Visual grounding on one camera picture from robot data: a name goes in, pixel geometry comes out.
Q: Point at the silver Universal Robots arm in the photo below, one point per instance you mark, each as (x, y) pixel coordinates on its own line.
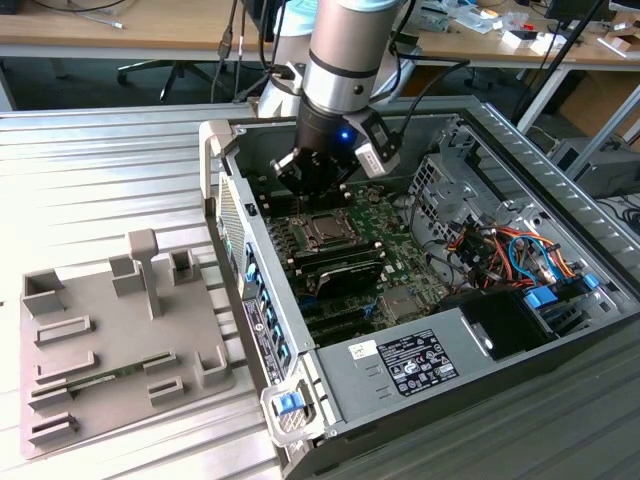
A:
(345, 50)

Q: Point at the black RAM slot row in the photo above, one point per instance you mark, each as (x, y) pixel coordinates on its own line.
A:
(330, 257)
(280, 207)

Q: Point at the CPU socket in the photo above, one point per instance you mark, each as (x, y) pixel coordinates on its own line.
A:
(305, 241)

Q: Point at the black expansion slot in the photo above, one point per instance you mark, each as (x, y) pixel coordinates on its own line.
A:
(336, 313)
(341, 332)

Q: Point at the grey open PC case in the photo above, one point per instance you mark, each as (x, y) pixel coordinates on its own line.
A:
(260, 140)

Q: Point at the green motherboard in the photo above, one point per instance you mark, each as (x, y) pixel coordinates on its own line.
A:
(400, 255)

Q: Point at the black graphics card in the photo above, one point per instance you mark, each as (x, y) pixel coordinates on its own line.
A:
(350, 280)

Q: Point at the silver chipset heatsink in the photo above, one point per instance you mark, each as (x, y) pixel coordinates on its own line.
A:
(401, 303)

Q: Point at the black office chair base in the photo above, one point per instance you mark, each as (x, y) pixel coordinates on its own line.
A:
(175, 69)

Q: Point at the grey power supply unit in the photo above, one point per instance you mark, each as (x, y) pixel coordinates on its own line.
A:
(345, 385)

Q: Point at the wooden desk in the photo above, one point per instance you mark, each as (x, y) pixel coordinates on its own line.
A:
(150, 27)

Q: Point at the blue case latch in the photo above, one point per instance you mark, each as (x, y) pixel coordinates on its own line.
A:
(288, 404)

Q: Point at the small white box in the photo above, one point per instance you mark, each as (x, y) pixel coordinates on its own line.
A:
(542, 46)

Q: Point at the blue disk carrier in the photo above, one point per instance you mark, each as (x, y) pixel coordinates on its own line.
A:
(540, 298)

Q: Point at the grey parts rack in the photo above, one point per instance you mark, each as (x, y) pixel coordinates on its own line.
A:
(125, 340)

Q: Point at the black stand pole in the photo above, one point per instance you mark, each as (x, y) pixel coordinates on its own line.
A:
(566, 47)

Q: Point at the brown cardboard box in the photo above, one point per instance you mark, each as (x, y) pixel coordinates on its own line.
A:
(600, 100)

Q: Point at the grey desktop computer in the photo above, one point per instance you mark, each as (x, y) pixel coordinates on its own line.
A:
(615, 172)

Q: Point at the green RAM stick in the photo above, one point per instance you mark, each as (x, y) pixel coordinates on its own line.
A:
(107, 376)

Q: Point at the small cardboard piece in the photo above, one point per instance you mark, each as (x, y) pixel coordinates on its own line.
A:
(620, 46)

